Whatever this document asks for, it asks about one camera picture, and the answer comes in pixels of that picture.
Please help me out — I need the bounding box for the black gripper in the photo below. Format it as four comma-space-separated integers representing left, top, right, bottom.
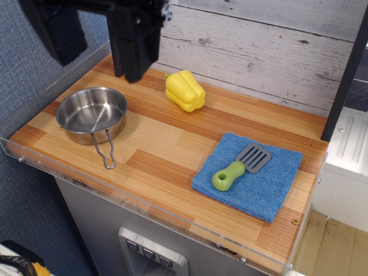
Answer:
106, 1, 173, 83

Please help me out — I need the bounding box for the green handled grey spatula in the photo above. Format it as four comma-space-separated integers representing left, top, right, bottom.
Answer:
212, 143, 272, 191

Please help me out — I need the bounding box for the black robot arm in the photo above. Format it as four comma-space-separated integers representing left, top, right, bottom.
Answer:
20, 0, 173, 83

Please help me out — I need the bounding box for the stainless steel pot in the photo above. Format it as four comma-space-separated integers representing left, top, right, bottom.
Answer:
56, 87, 128, 170

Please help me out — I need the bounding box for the blue folded cloth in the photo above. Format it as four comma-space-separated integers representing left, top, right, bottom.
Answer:
191, 133, 302, 223

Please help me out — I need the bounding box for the yellow toy bell pepper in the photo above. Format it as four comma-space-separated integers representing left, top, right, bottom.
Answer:
164, 70, 206, 112

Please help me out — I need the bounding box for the clear acrylic table guard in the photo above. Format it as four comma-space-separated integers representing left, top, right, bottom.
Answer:
1, 44, 327, 275

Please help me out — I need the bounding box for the grey toy fridge cabinet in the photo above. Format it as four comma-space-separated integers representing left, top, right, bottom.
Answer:
56, 179, 263, 275

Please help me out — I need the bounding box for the white side cabinet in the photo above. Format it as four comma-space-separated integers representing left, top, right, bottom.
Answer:
312, 108, 367, 232

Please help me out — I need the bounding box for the black right upright post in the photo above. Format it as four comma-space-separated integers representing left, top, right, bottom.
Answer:
320, 7, 367, 142

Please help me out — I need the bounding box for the yellow black cable bundle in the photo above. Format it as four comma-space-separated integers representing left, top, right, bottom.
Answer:
0, 254, 55, 276

